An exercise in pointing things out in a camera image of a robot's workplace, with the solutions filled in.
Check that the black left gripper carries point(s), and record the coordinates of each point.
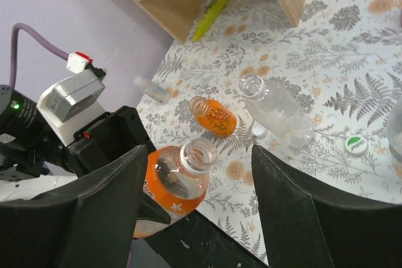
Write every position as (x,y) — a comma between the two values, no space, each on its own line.
(105,139)

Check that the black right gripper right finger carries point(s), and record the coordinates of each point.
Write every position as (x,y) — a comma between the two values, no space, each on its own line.
(308,223)

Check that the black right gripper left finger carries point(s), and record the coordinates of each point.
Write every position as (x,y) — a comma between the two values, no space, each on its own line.
(86,223)

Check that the white green bottle cap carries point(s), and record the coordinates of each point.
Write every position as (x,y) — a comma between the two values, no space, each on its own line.
(356,145)

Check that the blue white bottle cap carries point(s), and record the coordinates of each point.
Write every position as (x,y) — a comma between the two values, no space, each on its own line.
(259,131)

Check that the orange juice bottle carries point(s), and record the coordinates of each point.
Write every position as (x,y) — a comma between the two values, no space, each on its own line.
(213,116)

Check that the clear water bottle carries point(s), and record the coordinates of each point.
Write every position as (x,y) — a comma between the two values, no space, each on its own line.
(271,105)

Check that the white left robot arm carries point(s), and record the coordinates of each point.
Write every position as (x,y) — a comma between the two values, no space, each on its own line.
(27,141)

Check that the small clear bottle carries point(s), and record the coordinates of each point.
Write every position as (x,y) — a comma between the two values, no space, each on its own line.
(152,90)

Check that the black base bar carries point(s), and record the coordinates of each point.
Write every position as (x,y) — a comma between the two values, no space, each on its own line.
(194,241)

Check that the yellow green tube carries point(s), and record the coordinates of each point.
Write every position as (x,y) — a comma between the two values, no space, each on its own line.
(208,18)

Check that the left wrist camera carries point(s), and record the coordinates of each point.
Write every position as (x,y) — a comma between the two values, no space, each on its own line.
(71,104)

